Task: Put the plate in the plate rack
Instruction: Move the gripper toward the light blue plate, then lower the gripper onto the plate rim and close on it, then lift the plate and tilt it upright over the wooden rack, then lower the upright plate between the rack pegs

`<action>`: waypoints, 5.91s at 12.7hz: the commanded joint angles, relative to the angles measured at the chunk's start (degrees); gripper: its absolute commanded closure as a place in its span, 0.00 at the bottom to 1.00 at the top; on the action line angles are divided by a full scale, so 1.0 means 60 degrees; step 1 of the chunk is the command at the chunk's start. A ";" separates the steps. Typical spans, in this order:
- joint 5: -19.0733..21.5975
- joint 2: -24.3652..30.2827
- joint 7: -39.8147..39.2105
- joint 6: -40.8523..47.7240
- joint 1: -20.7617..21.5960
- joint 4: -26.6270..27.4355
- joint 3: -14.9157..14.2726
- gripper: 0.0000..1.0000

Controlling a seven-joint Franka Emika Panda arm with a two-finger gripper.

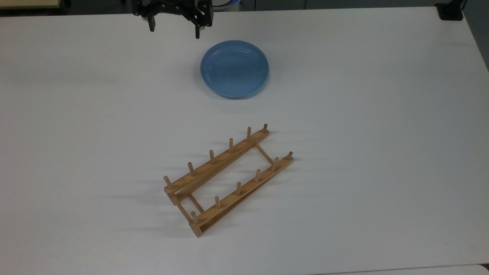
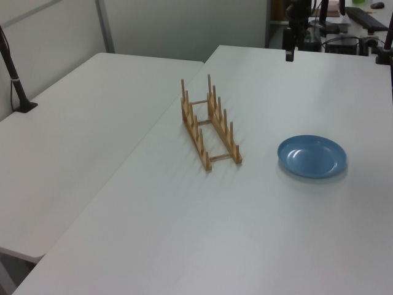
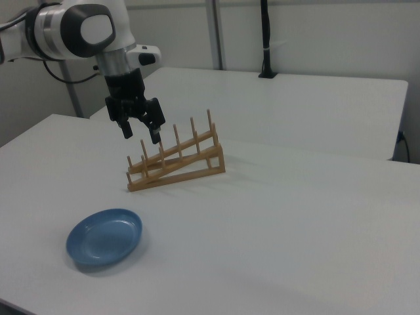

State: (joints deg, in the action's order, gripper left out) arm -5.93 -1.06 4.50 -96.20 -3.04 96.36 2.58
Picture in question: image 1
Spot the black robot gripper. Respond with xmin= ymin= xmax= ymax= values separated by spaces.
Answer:
xmin=132 ymin=0 xmax=213 ymax=39

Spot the beige wooden desk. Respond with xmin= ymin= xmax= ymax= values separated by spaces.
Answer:
xmin=0 ymin=0 xmax=62 ymax=11

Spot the wooden plate rack with pegs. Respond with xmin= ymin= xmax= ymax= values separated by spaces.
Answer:
xmin=164 ymin=123 xmax=294 ymax=238

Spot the black table clamp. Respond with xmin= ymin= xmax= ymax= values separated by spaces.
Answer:
xmin=435 ymin=2 xmax=465 ymax=21

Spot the blue round plate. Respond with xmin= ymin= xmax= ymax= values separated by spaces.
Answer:
xmin=200 ymin=40 xmax=270 ymax=99

